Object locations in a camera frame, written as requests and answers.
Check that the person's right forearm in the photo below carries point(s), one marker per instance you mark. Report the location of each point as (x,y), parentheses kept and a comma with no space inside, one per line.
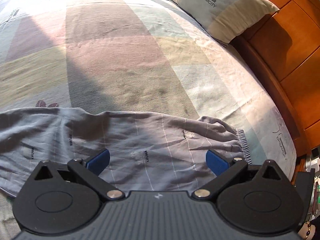
(302,233)

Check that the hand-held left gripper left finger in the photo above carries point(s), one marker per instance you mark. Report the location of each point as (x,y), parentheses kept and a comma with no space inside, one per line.
(98,160)

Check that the wooden headboard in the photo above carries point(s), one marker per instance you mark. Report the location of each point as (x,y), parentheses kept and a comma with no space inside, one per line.
(295,55)

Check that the patchwork bed sheet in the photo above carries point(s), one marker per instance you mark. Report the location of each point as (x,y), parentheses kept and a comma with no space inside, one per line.
(112,55)

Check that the large printed pillow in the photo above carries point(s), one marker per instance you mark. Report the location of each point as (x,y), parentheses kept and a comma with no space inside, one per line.
(212,2)

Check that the grey pants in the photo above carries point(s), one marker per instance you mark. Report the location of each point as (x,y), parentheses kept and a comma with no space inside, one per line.
(150,135)

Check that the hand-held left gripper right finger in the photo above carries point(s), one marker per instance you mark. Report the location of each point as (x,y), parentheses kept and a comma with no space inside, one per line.
(217,161)

